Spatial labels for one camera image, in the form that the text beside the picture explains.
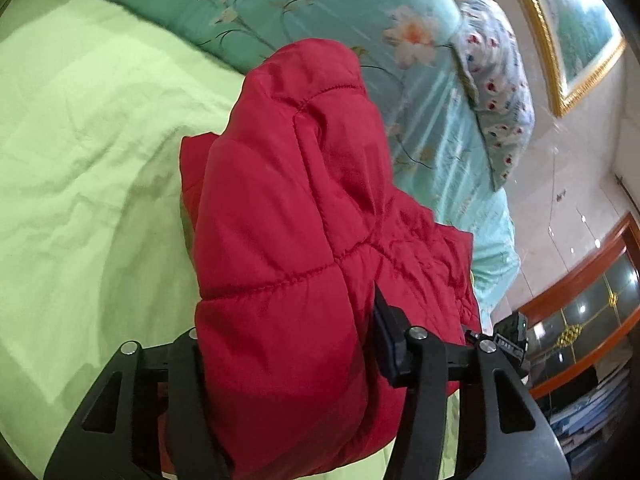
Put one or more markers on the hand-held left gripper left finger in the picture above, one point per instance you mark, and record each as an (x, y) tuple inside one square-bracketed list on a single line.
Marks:
[(185, 385)]

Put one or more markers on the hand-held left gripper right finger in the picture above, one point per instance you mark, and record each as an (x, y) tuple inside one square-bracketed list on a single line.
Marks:
[(392, 350)]

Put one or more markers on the red quilted jacket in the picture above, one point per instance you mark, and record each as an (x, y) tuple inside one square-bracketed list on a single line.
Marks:
[(280, 210)]

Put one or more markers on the wooden glass door cabinet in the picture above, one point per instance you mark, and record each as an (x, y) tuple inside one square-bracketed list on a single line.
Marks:
[(575, 310)]

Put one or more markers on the blue white stacked packages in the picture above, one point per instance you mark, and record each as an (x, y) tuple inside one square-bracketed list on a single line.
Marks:
[(600, 415)]

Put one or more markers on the light green bed sheet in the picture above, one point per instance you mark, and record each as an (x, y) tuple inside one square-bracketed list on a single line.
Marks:
[(75, 160)]

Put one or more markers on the blue printed pillow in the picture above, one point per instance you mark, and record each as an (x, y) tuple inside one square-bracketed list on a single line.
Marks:
[(495, 85)]

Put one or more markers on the gold framed picture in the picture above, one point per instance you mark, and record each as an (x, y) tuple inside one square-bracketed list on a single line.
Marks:
[(580, 25)]

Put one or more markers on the teal floral quilt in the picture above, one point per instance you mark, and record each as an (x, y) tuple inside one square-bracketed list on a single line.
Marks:
[(325, 10)]

